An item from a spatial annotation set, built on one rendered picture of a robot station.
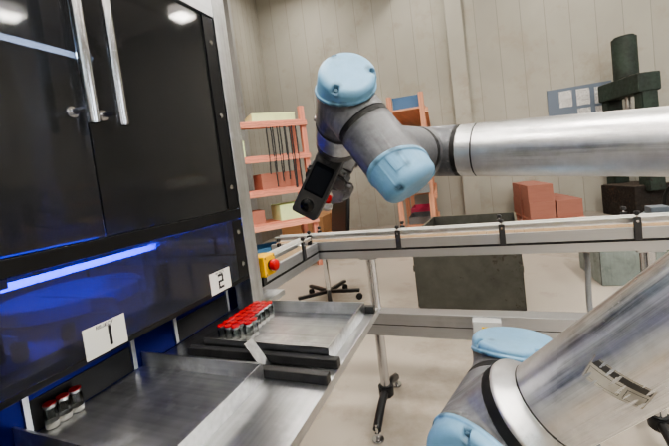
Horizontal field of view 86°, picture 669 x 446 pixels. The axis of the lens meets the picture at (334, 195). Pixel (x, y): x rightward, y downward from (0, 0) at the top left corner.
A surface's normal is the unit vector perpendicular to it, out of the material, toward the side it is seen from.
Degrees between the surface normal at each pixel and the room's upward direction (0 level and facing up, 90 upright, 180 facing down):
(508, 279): 90
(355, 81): 63
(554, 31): 90
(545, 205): 90
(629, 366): 83
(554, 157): 110
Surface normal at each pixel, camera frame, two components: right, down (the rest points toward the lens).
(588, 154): -0.58, 0.41
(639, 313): -0.89, -0.34
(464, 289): -0.43, 0.11
